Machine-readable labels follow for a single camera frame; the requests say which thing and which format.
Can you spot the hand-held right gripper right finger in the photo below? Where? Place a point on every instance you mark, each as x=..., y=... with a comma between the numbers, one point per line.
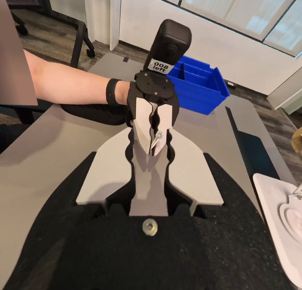
x=193, y=172

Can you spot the silver bolt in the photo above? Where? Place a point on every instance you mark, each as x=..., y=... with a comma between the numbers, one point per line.
x=157, y=139

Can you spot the blue plastic bin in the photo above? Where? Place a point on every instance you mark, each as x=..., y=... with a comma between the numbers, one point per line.
x=198, y=91

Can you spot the person's left forearm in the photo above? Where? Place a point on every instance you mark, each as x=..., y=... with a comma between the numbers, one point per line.
x=70, y=82

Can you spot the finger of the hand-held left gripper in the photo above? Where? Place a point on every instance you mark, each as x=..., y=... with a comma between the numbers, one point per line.
x=165, y=119
x=141, y=122

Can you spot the person's left hand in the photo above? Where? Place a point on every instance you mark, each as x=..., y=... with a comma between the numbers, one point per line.
x=122, y=93

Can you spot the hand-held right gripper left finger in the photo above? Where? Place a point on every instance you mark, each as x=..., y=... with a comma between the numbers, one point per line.
x=108, y=172

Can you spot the black wristband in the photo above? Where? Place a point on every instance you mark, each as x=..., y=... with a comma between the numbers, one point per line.
x=112, y=91

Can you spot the wooden board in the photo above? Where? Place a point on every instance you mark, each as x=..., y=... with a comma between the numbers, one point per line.
x=297, y=139

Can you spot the large grid window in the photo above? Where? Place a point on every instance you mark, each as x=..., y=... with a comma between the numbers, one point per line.
x=236, y=9

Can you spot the black rolling cart frame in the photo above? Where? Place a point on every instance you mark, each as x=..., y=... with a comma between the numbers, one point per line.
x=77, y=44

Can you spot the white stand base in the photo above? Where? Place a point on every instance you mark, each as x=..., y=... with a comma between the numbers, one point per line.
x=271, y=212

